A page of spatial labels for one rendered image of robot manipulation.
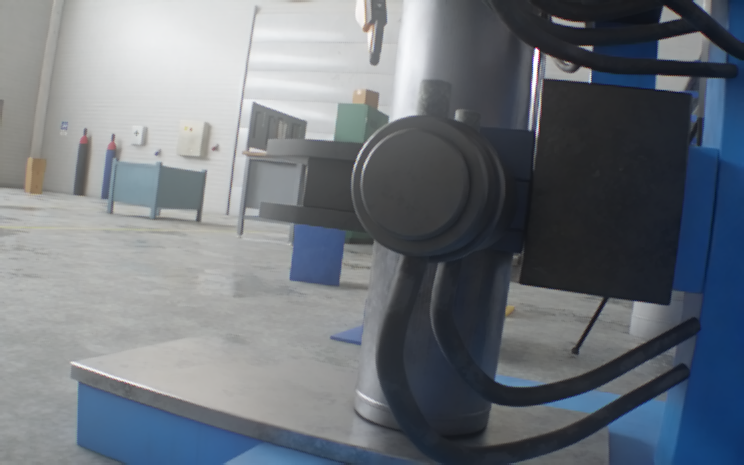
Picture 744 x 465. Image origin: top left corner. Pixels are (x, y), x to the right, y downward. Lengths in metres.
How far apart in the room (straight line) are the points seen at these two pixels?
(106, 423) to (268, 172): 6.05
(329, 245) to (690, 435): 3.11
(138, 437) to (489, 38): 0.81
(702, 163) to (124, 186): 8.48
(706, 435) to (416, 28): 0.70
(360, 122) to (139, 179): 2.97
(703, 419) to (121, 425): 0.87
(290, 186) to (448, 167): 6.47
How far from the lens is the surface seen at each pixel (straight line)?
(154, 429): 1.08
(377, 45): 1.99
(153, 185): 8.75
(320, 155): 0.73
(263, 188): 7.07
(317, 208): 0.73
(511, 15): 0.61
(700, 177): 0.90
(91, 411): 1.16
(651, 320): 3.40
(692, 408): 0.92
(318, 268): 3.84
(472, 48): 0.95
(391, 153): 0.48
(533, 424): 1.10
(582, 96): 0.65
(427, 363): 0.94
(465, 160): 0.48
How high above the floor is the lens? 0.46
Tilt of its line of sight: 3 degrees down
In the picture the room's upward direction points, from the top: 7 degrees clockwise
